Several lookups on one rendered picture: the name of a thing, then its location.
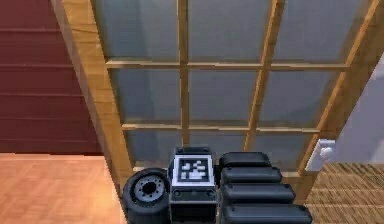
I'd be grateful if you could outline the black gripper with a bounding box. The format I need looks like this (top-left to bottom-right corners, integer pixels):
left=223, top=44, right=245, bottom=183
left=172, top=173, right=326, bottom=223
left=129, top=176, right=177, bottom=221
left=121, top=167, right=172, bottom=224

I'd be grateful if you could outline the wooden glass-paned room door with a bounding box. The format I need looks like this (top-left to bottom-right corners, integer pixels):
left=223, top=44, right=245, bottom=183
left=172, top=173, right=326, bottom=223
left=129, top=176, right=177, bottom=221
left=49, top=0, right=384, bottom=205

